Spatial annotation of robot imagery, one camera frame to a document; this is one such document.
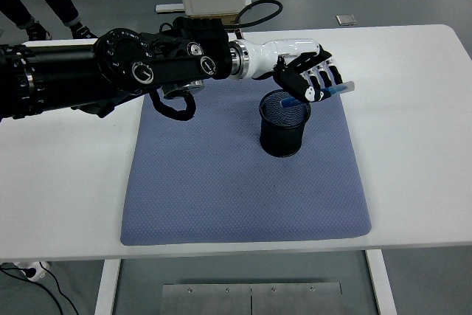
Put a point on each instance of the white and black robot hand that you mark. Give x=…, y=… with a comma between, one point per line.
x=280, y=51

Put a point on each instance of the blue marker with clear cap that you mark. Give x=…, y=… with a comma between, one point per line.
x=341, y=88

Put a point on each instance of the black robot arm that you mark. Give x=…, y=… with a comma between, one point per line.
x=73, y=68

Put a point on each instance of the black mesh pen holder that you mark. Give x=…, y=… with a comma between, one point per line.
x=282, y=141

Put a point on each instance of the brown cardboard box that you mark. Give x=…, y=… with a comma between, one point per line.
x=228, y=20

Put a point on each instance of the grey metal floor cover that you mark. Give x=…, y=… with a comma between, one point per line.
x=346, y=20

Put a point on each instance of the white base bar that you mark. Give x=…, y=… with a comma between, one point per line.
x=169, y=7

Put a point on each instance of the blue-grey quilted mat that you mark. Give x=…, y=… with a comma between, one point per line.
x=239, y=189

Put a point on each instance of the white table leg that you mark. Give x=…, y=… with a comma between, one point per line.
x=381, y=285
x=107, y=289

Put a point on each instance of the grey metal plate with screws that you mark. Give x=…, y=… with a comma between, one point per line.
x=221, y=300

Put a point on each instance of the white power strip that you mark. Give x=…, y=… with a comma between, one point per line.
x=35, y=271

